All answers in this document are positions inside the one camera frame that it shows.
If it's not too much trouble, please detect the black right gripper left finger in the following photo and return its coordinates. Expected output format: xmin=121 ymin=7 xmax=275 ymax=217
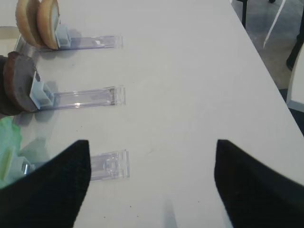
xmin=0 ymin=140 xmax=91 ymax=228

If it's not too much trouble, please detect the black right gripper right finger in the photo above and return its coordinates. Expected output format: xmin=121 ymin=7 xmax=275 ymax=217
xmin=214 ymin=140 xmax=304 ymax=228

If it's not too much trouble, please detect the inner brown meat patty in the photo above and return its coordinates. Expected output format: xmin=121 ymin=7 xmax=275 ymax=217
xmin=0 ymin=55 xmax=20 ymax=116

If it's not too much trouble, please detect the person black trouser leg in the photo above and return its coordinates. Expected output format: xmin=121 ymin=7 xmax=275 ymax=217
xmin=286 ymin=34 xmax=304 ymax=71

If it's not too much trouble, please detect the clear lettuce holder rail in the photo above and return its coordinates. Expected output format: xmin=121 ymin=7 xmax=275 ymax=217
xmin=14 ymin=149 xmax=131 ymax=181

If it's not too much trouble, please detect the clear patty holder rail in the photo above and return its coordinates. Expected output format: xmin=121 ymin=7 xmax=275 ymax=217
xmin=28 ymin=72 xmax=126 ymax=111

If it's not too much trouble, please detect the clear right long rail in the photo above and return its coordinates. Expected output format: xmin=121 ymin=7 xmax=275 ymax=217
xmin=14 ymin=35 xmax=39 ymax=62

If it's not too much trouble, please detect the clear bun holder rail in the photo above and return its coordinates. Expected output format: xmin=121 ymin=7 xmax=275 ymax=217
xmin=40 ymin=24 xmax=123 ymax=51

